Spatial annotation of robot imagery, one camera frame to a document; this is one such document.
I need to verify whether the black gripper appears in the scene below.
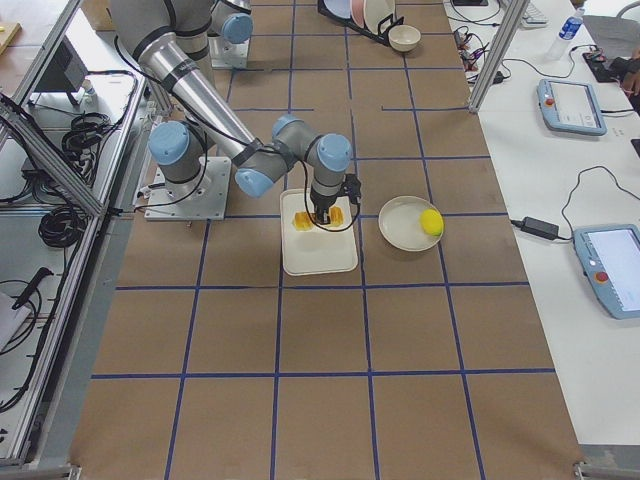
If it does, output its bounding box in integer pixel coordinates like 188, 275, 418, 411
311, 196, 334, 224

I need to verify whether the orange striped bread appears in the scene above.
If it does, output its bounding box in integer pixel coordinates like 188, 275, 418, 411
292, 206, 344, 231

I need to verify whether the blue plate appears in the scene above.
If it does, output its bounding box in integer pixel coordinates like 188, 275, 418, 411
324, 0, 351, 20

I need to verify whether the cream plate with lemon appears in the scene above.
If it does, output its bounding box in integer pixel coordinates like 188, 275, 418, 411
378, 196, 444, 252

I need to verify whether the cream plate in rack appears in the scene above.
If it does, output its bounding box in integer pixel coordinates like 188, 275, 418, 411
364, 0, 395, 34

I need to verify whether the pink plate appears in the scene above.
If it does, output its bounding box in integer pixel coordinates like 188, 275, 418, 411
350, 0, 366, 28

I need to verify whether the white rectangular tray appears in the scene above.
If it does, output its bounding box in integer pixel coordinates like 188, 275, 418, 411
280, 188, 358, 276

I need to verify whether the yellow lemon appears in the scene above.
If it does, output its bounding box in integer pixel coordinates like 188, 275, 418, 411
419, 209, 444, 237

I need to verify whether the cream bowl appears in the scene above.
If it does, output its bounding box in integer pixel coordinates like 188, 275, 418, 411
388, 24, 422, 53

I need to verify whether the black dish rack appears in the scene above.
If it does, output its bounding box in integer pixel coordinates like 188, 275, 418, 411
317, 1, 404, 47

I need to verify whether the black power adapter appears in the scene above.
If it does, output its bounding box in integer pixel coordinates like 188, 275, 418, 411
519, 217, 559, 240

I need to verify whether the upper teach pendant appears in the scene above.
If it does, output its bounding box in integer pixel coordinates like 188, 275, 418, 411
537, 78, 607, 136

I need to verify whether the teach pendant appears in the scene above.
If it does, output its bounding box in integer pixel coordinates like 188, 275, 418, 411
573, 224, 639, 320
537, 78, 607, 136

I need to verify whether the lower teach pendant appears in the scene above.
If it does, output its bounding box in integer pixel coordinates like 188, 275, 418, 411
573, 224, 639, 320

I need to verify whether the plastic water bottle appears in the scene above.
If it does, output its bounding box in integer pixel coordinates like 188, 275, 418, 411
547, 7, 585, 60

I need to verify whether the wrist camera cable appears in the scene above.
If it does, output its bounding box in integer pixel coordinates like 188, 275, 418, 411
314, 173, 363, 234

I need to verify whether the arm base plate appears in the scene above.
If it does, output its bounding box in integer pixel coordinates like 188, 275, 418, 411
144, 156, 231, 221
208, 36, 250, 70

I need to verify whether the black cable bundle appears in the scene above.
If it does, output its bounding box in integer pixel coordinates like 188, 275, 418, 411
38, 204, 91, 250

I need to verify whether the aluminium frame post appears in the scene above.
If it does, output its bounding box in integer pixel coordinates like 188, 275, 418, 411
468, 0, 529, 114

